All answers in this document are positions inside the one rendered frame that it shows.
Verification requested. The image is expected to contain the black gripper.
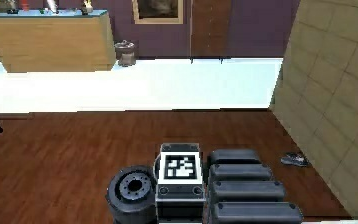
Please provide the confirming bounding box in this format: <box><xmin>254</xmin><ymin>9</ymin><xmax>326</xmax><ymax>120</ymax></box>
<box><xmin>105</xmin><ymin>165</ymin><xmax>159</xmax><ymax>224</ymax></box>

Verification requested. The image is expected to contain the grey bin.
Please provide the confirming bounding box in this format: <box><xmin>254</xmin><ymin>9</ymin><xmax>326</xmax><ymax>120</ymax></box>
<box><xmin>114</xmin><ymin>39</ymin><xmax>137</xmax><ymax>68</ymax></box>

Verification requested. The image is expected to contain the grey shoe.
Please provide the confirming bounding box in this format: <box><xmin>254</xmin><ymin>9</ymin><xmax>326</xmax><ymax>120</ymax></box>
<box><xmin>280</xmin><ymin>152</ymin><xmax>311</xmax><ymax>168</ymax></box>

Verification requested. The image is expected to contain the wooden counter with blue top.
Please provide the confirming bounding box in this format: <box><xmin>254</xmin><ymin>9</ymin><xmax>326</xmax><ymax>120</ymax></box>
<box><xmin>0</xmin><ymin>9</ymin><xmax>117</xmax><ymax>74</ymax></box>

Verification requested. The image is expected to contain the brown wooden door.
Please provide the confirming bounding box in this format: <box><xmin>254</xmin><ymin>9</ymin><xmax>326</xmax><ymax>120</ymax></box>
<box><xmin>190</xmin><ymin>0</ymin><xmax>233</xmax><ymax>60</ymax></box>

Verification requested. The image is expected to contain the framed picture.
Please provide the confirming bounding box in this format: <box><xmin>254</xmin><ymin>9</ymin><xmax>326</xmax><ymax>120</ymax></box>
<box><xmin>131</xmin><ymin>0</ymin><xmax>184</xmax><ymax>25</ymax></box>

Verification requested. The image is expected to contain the yellow and black object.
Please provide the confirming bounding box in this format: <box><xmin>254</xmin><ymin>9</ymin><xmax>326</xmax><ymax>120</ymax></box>
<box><xmin>81</xmin><ymin>0</ymin><xmax>94</xmax><ymax>16</ymax></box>

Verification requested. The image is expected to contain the white bottle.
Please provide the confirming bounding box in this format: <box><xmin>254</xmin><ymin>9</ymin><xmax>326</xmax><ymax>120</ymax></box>
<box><xmin>46</xmin><ymin>0</ymin><xmax>60</xmax><ymax>15</ymax></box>

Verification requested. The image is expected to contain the dark small object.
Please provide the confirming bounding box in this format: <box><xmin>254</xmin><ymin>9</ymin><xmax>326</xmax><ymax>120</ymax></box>
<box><xmin>6</xmin><ymin>0</ymin><xmax>19</xmax><ymax>15</ymax></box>

